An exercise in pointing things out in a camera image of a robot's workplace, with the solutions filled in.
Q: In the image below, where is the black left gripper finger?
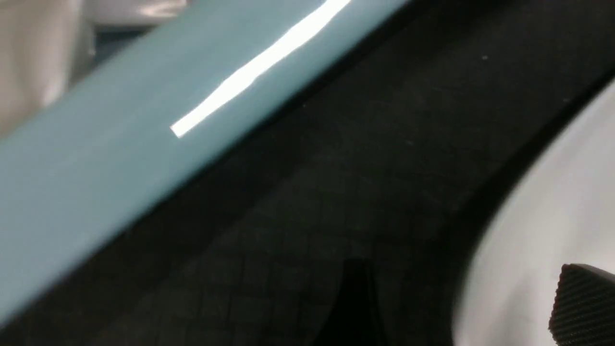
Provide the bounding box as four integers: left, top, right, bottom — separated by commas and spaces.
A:
548, 263, 615, 346

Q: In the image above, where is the large white square tray plate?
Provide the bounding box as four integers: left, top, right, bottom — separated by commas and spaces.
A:
452, 81, 615, 346

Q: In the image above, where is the black plastic serving tray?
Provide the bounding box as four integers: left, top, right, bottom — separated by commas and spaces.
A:
1, 0, 614, 346

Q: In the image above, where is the teal plastic spoon bin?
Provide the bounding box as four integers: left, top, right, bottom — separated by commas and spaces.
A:
0, 0, 408, 325

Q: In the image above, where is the pile of white soup spoons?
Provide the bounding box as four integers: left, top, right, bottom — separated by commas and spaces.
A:
0, 0, 191, 136

